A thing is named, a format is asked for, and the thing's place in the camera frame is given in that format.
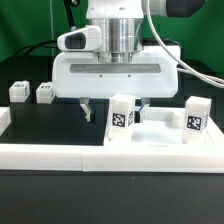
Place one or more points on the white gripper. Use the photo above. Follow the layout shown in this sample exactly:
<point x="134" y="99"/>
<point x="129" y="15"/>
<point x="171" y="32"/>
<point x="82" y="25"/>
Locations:
<point x="152" y="73"/>

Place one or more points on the white square tabletop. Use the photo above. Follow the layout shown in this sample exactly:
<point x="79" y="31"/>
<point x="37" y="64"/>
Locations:
<point x="164" y="126"/>

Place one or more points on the white U-shaped fence obstacle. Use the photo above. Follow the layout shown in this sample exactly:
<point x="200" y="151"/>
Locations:
<point x="113" y="158"/>

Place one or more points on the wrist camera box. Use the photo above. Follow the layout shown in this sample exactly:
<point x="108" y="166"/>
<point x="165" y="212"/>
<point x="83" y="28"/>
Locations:
<point x="83" y="39"/>

